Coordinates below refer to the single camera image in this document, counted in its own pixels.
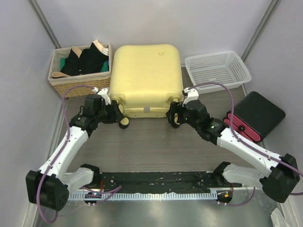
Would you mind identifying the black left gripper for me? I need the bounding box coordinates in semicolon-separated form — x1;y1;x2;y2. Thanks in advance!
96;100;124;124

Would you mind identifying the beige shoe insole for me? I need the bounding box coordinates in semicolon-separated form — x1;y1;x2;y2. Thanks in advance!
52;72;71;78

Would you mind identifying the black clothing in basket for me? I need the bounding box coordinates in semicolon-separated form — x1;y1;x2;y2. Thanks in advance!
60;43;109;77

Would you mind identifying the white slotted cable duct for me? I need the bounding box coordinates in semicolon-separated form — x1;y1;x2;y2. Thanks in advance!
68;191;217;201

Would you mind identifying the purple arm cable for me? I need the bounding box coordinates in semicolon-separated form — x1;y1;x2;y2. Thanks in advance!
189;83;303;206
37;85;123;224

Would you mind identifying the crumpled white plastic bag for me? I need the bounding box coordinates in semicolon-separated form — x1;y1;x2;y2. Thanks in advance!
270;208;289;227

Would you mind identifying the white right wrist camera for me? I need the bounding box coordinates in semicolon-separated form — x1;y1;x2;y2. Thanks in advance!
182;87;199;106

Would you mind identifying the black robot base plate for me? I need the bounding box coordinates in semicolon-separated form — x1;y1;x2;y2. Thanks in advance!
99;171;231;194

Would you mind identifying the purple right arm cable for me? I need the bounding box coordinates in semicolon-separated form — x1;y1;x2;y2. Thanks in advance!
189;83;303;206

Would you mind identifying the white plastic mesh basket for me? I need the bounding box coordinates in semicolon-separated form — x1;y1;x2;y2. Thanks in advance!
185;51;251;94

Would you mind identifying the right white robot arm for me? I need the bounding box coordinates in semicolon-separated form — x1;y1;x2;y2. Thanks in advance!
166;100;300;203

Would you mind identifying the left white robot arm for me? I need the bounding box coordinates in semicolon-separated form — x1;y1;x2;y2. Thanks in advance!
26;95;122;211

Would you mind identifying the black and pink drawer box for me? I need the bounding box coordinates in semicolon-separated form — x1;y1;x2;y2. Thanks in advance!
223;91;285;143

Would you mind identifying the green cloth in basket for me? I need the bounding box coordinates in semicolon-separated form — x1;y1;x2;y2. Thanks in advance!
60;58;109;72

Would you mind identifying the yellow hard-shell suitcase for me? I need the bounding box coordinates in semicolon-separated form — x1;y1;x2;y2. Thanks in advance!
109;44;183;129

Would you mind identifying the woven wicker basket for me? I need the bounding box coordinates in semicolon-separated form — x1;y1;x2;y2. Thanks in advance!
48;40;113;96

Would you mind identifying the beige item with white tag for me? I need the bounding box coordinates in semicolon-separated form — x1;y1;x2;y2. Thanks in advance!
92;40;109;56

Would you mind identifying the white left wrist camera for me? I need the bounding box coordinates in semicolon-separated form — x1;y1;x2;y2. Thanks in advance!
92;87;111;105

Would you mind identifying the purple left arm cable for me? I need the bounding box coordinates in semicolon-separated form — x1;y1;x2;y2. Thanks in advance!
37;85;123;224

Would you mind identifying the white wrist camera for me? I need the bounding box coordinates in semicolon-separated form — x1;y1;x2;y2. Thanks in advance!
182;87;199;106
92;87;111;105

